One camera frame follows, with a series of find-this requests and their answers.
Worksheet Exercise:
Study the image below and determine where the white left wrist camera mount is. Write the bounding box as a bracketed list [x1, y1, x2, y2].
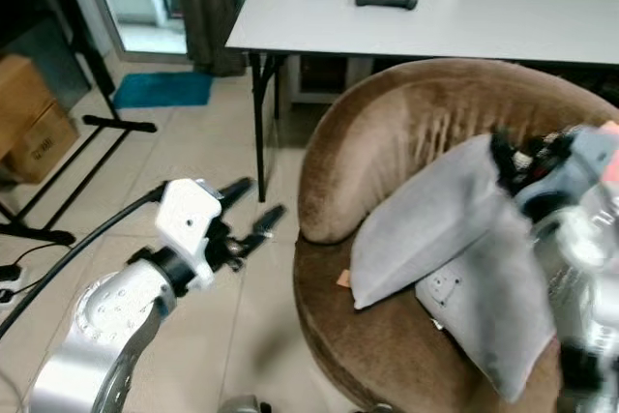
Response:
[155, 179, 226, 290]

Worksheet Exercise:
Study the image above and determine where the grey pillow with print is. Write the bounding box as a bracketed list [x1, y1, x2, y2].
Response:
[416, 208, 559, 404]

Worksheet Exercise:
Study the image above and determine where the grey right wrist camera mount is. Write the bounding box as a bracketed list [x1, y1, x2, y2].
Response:
[559, 126, 618, 193]

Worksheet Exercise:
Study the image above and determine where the dark brown curtain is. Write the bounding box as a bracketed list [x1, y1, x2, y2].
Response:
[172, 0, 249, 77]

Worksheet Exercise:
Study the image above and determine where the blue floor mat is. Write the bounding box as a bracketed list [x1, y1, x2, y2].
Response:
[112, 72, 215, 110]

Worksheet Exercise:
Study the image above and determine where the white folding table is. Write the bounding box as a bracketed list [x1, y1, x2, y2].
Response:
[225, 0, 619, 203]

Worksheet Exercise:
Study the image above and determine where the plain grey pillow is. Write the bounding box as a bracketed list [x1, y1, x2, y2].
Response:
[350, 134, 516, 310]

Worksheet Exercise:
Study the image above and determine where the white power strip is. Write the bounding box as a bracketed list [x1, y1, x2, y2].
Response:
[0, 263, 26, 305]

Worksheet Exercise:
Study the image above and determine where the black metal stand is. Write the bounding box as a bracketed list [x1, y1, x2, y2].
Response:
[0, 0, 159, 247]

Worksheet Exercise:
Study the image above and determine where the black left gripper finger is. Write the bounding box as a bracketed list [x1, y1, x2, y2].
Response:
[218, 178, 254, 213]
[233, 205, 287, 258]

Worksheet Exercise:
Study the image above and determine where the pink pillow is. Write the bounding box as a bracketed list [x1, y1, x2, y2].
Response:
[598, 121, 619, 184]

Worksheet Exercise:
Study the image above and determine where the brown cardboard box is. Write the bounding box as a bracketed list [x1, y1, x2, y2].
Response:
[0, 53, 81, 186]

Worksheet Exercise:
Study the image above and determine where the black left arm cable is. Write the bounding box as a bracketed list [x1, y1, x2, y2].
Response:
[0, 184, 167, 339]

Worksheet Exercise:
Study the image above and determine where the round brown velvet sofa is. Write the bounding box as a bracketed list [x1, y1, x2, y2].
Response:
[293, 58, 619, 413]

